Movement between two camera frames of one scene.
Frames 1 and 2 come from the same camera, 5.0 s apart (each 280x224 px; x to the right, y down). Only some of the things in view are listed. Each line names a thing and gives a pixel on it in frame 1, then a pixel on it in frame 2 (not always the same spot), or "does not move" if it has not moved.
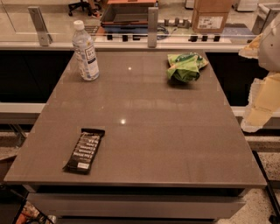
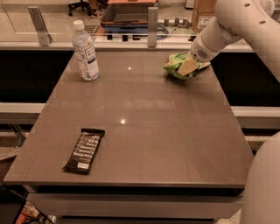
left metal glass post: [44, 37] does not move
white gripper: [270, 49] → [200, 52]
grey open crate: [122, 17] does not move
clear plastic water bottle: [85, 52] does not move
